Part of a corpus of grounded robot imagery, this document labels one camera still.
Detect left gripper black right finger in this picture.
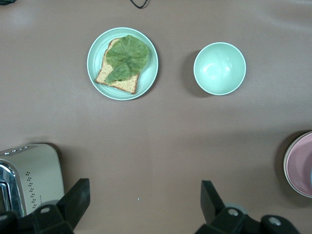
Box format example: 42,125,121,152
195,180,247,234

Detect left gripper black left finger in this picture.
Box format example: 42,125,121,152
31,178,91,234

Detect pink plate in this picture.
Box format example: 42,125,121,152
285,133,312,197

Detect beige and chrome toaster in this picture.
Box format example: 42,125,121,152
0,143,65,218

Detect beige plate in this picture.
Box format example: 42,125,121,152
283,131,312,199

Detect brown table cloth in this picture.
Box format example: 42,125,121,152
0,0,312,234

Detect brown bread slice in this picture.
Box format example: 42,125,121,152
94,38,141,95

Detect mint green bowl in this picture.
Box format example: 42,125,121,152
193,42,247,96

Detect mint green plate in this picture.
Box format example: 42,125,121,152
87,27,159,101

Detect green lettuce leaf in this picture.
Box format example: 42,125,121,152
104,35,149,84

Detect black floor cable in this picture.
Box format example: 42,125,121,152
128,0,150,10

